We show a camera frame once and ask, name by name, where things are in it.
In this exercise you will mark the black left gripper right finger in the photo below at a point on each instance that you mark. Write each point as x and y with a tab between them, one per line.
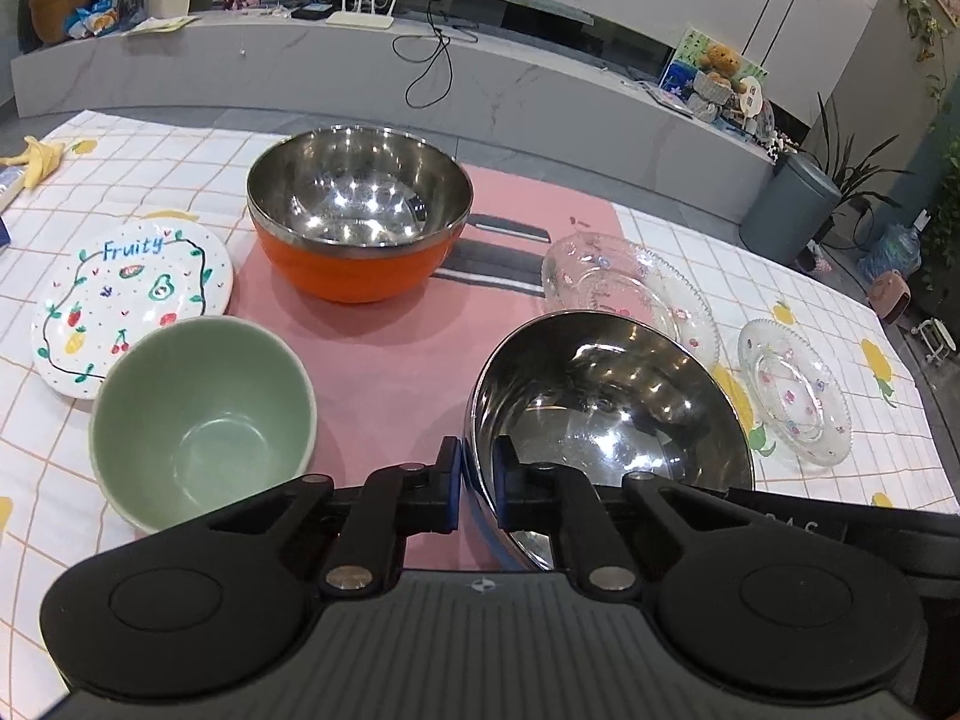
560	502

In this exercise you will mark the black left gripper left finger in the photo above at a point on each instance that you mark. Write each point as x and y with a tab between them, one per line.
393	504

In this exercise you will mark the green ceramic bowl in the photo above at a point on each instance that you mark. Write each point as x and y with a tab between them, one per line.
199	415

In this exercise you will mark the large clear glass plate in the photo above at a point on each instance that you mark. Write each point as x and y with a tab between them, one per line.
590	270

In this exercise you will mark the small clear glass plate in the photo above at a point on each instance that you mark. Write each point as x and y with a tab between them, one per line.
795	393

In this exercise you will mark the orange steel bowl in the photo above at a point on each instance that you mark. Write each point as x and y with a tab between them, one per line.
355	214

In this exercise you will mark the white fruity painted plate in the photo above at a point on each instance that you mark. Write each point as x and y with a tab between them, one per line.
116	288

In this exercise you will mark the grey trash bin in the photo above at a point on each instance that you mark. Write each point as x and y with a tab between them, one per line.
790	209

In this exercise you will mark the checked lemon tablecloth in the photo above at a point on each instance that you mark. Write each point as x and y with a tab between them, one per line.
392	379

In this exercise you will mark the pink small heater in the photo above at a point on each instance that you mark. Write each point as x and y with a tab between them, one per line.
889	295

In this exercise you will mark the white small stool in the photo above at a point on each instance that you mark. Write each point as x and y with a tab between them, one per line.
938	340

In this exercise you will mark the water bottle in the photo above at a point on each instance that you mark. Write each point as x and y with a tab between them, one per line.
898	249

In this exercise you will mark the green potted plant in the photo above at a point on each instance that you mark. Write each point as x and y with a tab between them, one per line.
853	179

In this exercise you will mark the teddy bear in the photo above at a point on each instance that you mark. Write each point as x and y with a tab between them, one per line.
721	63

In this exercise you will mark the white wifi router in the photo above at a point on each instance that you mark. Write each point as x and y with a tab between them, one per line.
363	14

